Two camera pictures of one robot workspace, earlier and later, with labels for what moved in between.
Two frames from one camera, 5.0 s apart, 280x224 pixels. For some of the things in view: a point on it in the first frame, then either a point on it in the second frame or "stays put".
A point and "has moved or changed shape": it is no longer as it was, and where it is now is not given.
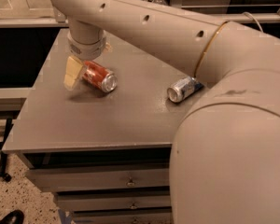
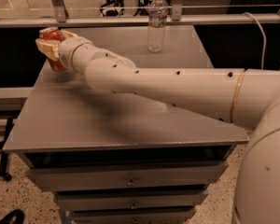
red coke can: (99, 77) has moved or changed shape
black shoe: (16, 217) stays put
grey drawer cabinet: (105, 155) stays put
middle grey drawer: (112, 200) stays put
